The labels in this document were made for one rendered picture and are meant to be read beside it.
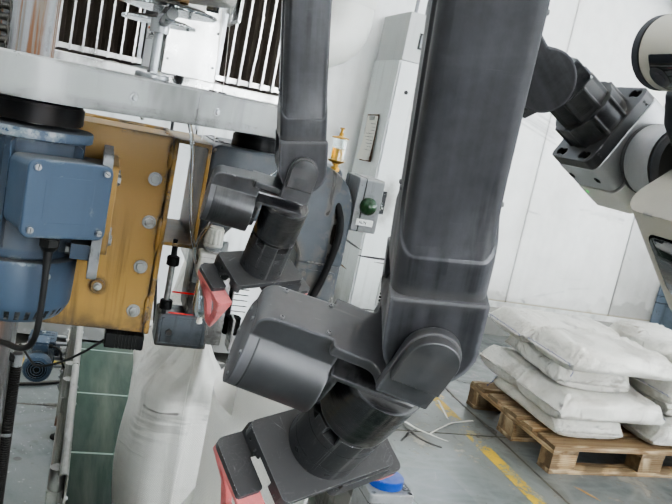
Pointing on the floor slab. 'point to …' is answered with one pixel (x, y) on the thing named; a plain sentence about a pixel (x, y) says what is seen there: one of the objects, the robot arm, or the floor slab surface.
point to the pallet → (636, 464)
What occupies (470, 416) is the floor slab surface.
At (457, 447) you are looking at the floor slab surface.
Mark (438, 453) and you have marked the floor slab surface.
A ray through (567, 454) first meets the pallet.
